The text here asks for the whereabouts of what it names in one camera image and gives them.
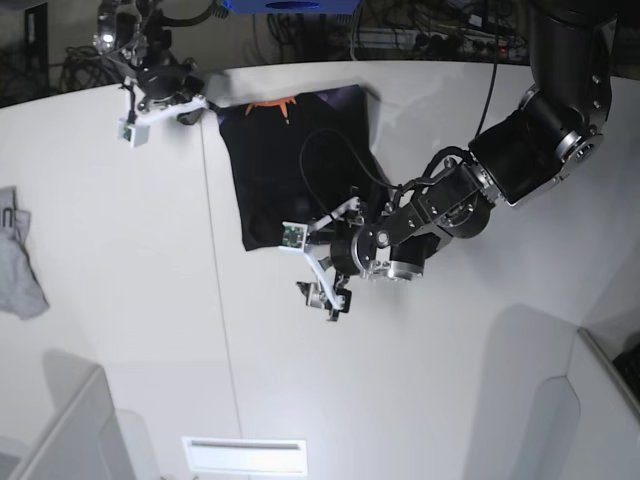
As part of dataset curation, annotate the black T-shirt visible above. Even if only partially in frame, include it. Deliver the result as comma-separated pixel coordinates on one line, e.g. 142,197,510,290
218,85,390,251

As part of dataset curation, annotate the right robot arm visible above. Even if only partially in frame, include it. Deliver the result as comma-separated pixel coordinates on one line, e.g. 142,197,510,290
93,1,229,135

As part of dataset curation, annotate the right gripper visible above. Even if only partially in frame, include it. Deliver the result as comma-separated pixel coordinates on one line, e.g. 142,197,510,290
132,59,220,125

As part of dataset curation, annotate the grey folded cloth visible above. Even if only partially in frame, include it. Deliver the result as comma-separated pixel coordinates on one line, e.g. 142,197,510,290
1,186,49,320

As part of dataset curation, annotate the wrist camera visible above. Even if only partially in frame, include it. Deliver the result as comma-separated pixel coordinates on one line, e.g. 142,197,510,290
118,119,150,148
280,221,309,251

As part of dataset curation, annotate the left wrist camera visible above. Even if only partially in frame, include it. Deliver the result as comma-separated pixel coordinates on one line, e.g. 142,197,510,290
280,221,309,251

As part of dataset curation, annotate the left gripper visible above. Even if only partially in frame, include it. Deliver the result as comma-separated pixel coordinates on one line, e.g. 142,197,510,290
296,196,392,322

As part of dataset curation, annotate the white tray front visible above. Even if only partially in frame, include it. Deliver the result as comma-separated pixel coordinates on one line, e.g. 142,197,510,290
182,437,308,476

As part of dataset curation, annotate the white bin right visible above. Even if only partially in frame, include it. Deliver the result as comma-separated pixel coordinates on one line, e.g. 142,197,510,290
519,329,639,479

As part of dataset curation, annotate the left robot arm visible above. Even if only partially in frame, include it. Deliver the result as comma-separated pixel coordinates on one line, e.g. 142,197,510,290
282,1,619,320

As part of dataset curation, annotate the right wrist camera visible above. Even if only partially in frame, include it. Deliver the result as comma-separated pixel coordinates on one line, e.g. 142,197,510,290
118,119,150,148

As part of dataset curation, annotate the blue box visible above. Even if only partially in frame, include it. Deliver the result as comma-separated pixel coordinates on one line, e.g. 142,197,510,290
222,0,360,15

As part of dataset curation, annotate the coiled black cable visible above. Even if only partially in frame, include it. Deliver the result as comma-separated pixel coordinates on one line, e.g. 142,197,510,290
58,47,116,94

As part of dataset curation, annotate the white bin left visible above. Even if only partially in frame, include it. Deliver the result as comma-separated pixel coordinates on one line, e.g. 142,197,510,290
1,366,136,479

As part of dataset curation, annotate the white bin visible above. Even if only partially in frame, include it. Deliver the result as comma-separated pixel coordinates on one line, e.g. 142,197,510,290
519,329,639,479
1,366,136,479

